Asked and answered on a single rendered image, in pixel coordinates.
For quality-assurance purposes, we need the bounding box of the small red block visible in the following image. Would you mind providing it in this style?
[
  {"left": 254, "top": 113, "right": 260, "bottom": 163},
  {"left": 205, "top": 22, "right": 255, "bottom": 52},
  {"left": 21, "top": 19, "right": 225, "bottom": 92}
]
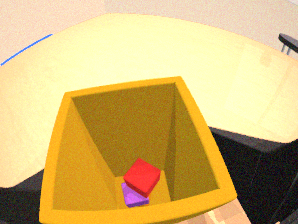
[{"left": 124, "top": 157, "right": 161, "bottom": 197}]

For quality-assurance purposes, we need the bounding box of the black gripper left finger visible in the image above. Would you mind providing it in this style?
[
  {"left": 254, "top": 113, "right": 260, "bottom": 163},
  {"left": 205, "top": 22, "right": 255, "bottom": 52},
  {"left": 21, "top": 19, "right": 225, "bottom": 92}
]
[{"left": 0, "top": 169, "right": 44, "bottom": 224}]

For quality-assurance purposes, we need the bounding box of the small purple block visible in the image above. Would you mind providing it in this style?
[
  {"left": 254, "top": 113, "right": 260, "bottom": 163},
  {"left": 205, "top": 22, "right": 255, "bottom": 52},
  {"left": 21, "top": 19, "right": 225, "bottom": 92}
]
[{"left": 121, "top": 183, "right": 149, "bottom": 208}]

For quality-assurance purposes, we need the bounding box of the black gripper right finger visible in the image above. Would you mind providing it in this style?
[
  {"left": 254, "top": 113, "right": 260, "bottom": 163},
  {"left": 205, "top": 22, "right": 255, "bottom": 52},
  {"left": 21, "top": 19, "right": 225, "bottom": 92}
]
[{"left": 208, "top": 127, "right": 298, "bottom": 224}]

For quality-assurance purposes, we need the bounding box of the yellow square cup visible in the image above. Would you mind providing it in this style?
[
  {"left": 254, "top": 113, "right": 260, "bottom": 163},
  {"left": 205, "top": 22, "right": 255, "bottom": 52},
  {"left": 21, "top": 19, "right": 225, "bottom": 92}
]
[{"left": 39, "top": 76, "right": 237, "bottom": 224}]

